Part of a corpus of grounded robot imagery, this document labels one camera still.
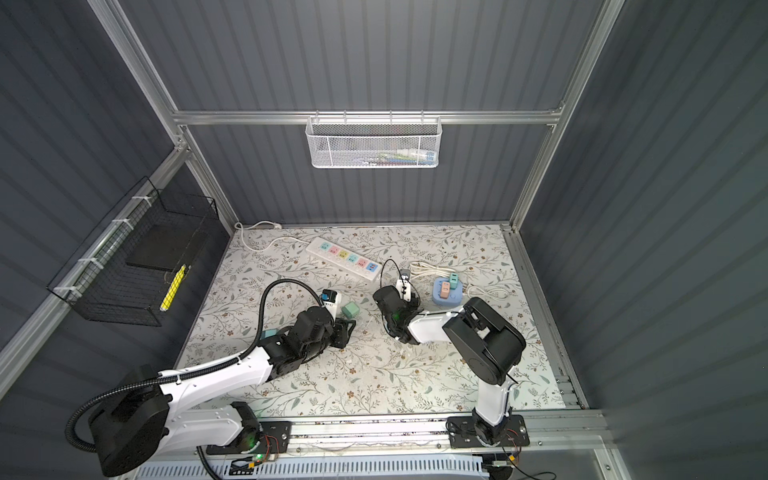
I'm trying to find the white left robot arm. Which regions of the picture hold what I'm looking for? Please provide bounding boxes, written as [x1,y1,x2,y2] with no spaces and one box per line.
[88,306,356,477]

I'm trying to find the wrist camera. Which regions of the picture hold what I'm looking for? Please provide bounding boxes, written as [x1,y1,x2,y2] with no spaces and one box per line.
[395,274,413,303]
[320,289,342,319]

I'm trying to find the green charger plug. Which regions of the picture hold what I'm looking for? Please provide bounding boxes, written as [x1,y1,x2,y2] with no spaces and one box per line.
[342,302,361,320]

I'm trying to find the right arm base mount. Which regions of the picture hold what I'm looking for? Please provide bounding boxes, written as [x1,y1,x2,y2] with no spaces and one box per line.
[445,413,530,449]

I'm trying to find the black wire mesh basket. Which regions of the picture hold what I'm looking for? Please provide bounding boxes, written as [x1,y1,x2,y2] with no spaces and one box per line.
[48,181,219,327]

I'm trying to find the white power strip cord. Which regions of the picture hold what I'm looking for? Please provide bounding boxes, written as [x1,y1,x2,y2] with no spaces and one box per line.
[233,220,313,252]

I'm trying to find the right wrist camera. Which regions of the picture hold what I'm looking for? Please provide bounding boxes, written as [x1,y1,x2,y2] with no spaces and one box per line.
[395,274,413,303]

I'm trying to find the black foam pad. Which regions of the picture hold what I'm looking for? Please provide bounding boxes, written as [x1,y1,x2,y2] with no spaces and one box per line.
[126,225,193,272]

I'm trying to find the yellow marker pen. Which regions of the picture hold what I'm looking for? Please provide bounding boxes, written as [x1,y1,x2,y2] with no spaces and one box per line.
[159,265,187,312]

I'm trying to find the white multicolour power strip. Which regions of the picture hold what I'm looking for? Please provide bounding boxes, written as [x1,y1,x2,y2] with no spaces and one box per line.
[306,238,382,281]

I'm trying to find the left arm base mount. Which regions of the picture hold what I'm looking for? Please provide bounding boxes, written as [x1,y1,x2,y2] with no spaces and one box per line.
[205,421,293,458]

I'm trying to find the black corrugated cable conduit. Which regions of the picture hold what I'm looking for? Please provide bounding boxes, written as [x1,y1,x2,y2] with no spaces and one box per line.
[64,278,325,480]

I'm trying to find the white wire mesh basket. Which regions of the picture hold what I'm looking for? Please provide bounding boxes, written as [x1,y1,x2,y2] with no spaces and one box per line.
[305,118,443,169]

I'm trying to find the items in white basket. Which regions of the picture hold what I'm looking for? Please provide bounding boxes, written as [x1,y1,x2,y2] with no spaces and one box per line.
[353,148,438,167]

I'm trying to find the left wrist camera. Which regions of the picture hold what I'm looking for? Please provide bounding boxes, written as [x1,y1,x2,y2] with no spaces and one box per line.
[320,289,342,319]

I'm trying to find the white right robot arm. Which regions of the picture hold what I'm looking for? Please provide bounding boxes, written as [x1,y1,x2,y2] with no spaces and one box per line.
[373,286,527,431]

